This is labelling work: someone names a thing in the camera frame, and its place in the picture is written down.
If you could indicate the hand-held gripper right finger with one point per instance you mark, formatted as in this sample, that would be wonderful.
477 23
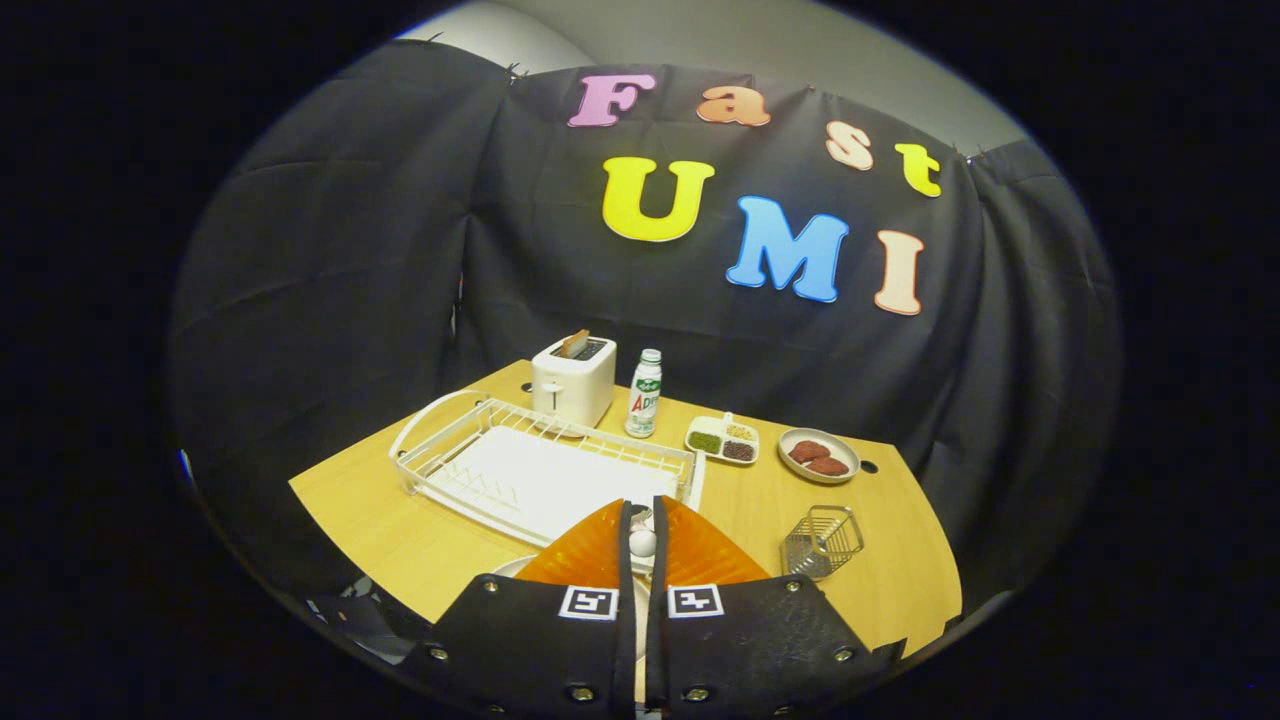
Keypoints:
657 590

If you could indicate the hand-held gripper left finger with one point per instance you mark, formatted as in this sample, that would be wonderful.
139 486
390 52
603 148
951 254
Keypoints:
626 560

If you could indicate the cream round plate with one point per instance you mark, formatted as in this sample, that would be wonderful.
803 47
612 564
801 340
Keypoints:
510 567

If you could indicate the cream plate with meat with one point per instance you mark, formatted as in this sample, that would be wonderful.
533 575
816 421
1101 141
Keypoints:
845 448

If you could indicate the white divided bean tray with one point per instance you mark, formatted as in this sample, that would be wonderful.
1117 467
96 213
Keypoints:
722 442

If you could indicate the white green label bottle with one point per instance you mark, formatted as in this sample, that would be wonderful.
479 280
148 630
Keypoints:
644 400

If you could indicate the white toaster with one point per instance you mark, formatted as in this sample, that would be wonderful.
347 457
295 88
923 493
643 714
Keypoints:
575 390

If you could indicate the red meat piece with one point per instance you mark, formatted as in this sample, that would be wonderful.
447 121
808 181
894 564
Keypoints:
803 451
830 466

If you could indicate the brown bread slice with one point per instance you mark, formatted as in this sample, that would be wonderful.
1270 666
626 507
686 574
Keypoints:
574 344

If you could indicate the black backdrop cloth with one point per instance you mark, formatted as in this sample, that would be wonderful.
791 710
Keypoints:
350 250

